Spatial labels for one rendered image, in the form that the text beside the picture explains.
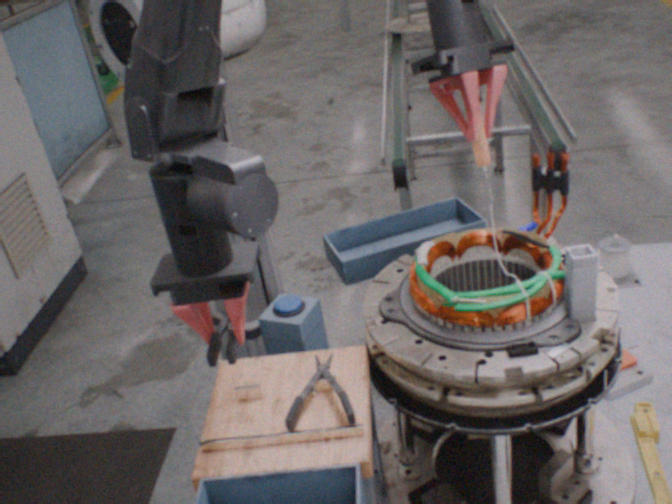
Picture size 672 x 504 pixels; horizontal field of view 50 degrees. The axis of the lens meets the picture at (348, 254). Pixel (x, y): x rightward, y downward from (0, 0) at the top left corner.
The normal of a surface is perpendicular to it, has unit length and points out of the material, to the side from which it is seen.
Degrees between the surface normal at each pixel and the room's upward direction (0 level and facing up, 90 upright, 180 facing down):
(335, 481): 90
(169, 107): 112
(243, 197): 89
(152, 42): 72
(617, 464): 0
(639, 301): 0
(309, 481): 90
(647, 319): 0
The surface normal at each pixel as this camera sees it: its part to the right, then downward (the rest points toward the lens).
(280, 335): -0.39, 0.50
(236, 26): 0.77, 0.43
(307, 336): 0.91, 0.08
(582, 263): 0.04, 0.49
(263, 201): 0.76, 0.21
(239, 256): -0.15, -0.87
